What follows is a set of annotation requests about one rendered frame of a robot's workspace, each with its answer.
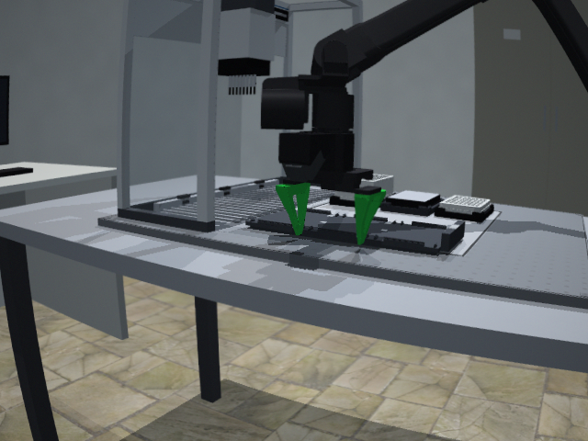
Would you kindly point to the white deep-well block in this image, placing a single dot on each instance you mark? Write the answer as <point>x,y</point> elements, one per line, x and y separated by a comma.
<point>383,181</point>

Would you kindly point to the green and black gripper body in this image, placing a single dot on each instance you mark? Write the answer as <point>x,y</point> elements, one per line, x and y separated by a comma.
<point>343,182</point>

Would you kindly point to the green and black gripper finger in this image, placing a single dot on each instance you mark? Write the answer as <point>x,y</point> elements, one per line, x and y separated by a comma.
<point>285,193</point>
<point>366,209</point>

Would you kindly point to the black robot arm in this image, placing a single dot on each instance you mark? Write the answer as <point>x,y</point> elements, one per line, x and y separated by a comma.
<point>285,100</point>

